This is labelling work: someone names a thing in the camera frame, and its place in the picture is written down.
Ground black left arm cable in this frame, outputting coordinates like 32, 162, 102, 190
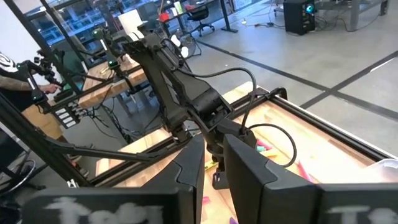
175, 67, 297, 169

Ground black office chair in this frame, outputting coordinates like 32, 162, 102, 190
186, 4, 216, 37

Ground pink highlighter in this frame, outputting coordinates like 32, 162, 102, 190
297, 160, 314, 184
256, 139, 274, 151

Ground person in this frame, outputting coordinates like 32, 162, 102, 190
0, 51, 62, 113

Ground white lamp shade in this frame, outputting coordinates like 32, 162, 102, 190
118, 9, 144, 35

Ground black aluminium table frame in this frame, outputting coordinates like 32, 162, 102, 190
0, 0, 398, 187

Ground wooden workbench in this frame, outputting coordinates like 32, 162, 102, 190
77, 58, 150, 110

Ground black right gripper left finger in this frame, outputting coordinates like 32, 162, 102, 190
20, 134, 206, 224

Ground clear plastic bin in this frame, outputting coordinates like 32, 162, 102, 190
362, 158, 398, 184

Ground black power strip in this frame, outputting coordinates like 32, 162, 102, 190
53, 105, 80, 130

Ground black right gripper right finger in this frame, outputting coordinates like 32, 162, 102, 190
223, 133, 398, 224

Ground black computer tower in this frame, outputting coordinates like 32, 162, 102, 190
282, 0, 317, 35

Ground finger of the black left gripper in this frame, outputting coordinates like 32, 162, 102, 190
212, 161, 230, 190

